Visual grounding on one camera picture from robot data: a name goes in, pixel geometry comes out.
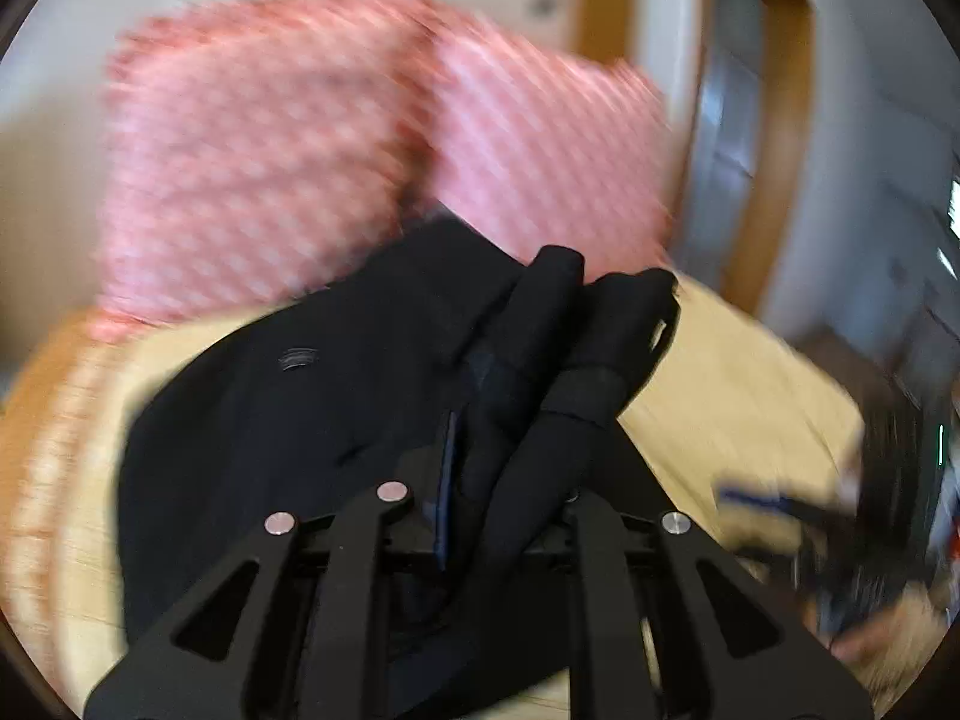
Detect pink polka dot pillow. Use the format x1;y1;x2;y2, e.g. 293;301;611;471
425;20;670;280
91;0;436;341

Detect wooden door frame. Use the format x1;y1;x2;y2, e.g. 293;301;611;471
569;0;815;317

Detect black pants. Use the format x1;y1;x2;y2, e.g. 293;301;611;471
115;218;683;720

